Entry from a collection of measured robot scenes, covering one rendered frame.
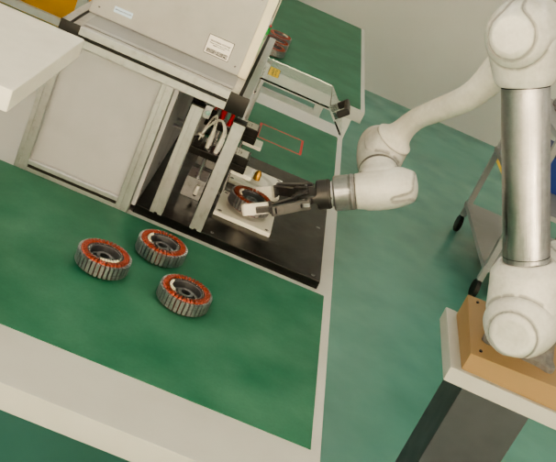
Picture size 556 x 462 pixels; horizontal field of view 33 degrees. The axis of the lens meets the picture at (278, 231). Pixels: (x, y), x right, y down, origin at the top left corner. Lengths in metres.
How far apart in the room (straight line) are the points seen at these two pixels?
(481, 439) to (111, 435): 1.13
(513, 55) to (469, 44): 5.82
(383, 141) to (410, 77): 5.36
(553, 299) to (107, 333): 0.93
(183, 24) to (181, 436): 1.01
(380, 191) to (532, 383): 0.57
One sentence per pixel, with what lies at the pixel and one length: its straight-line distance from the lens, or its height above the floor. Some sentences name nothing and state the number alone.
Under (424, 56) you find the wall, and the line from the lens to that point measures 7.73.
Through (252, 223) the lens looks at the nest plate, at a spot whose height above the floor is 0.78.
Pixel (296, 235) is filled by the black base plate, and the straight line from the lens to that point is 2.43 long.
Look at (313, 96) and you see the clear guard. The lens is 2.54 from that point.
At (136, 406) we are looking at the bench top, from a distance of 1.62.
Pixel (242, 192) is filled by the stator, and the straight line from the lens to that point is 2.41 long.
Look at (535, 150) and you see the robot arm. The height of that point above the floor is 1.29.
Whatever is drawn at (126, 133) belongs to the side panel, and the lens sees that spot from 2.17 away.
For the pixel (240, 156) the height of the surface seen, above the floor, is 0.92.
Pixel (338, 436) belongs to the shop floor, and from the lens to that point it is 3.21.
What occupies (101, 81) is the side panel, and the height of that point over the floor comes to 1.02.
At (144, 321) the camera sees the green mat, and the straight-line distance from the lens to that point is 1.84.
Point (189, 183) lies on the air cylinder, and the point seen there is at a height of 0.80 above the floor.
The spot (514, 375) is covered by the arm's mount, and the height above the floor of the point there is 0.79.
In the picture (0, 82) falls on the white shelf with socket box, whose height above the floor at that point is 1.20.
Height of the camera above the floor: 1.69
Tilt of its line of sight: 22 degrees down
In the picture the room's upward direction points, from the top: 25 degrees clockwise
